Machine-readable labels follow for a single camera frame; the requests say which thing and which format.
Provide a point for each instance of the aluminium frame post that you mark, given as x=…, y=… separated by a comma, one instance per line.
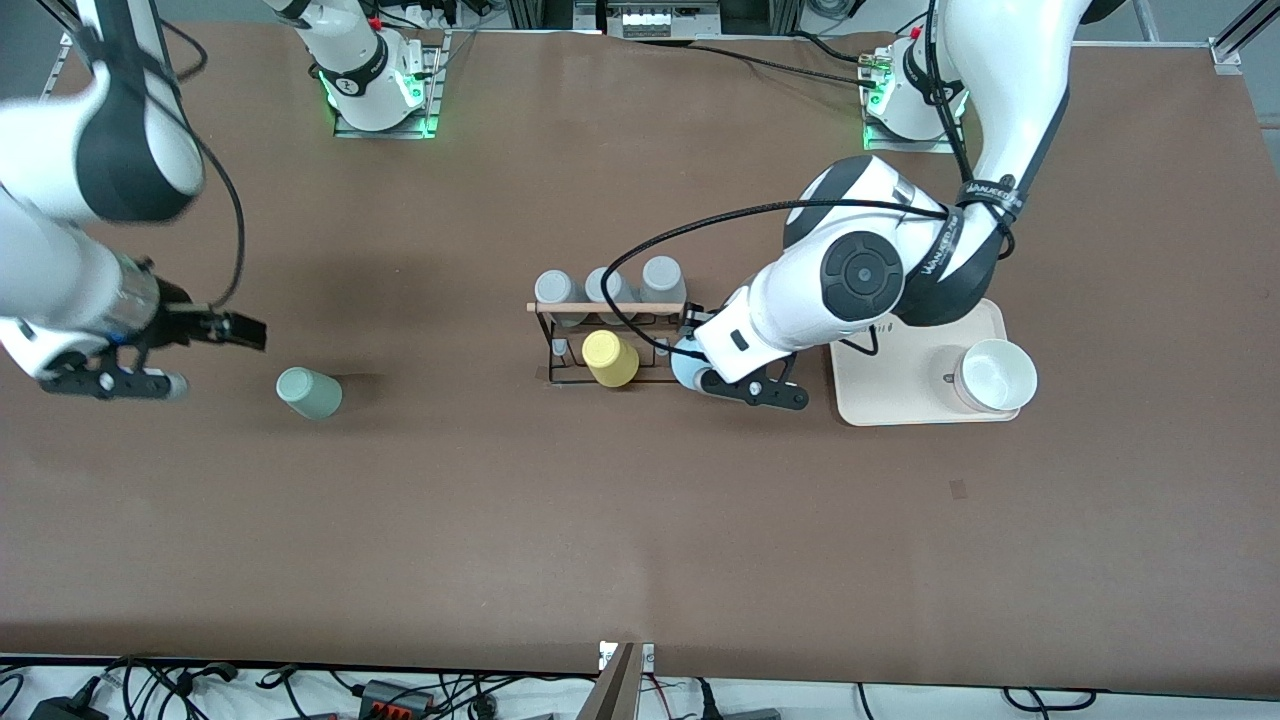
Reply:
x=1240, y=40

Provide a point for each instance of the grey metal bar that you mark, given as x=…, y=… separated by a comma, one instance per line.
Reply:
x=612, y=695

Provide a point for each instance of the grey cup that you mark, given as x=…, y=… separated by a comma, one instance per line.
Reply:
x=598, y=284
x=556, y=288
x=662, y=274

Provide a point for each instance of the mint green cup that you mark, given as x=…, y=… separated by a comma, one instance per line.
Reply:
x=308, y=392

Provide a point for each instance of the black box with orange buttons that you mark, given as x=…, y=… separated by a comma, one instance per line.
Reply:
x=395, y=697

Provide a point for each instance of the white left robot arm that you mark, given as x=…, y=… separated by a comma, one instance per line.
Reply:
x=1010, y=80

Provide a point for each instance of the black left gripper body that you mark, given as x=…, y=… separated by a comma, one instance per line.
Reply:
x=692, y=322

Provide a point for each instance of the grey power strip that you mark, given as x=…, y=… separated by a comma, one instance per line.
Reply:
x=650, y=20

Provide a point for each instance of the black power adapter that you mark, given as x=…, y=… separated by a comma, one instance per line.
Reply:
x=65, y=708

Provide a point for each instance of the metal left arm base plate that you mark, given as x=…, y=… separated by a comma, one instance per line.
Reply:
x=900, y=147

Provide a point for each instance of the white bowl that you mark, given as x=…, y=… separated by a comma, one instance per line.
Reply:
x=998, y=375

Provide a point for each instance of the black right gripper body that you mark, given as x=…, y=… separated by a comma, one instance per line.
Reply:
x=178, y=320

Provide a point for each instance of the beige rectangular tray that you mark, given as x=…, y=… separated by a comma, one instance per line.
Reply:
x=900, y=395

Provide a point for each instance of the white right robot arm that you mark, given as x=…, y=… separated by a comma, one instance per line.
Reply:
x=40, y=270

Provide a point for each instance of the aluminium frame rail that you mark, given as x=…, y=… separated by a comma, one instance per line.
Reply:
x=540, y=12

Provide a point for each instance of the white camera bracket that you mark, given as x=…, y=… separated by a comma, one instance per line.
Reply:
x=648, y=657

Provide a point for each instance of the yellow cup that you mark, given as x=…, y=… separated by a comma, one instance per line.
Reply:
x=610, y=358

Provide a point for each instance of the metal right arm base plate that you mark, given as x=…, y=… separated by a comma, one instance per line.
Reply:
x=385, y=132

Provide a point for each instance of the light blue cup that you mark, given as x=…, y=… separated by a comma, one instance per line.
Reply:
x=686, y=365

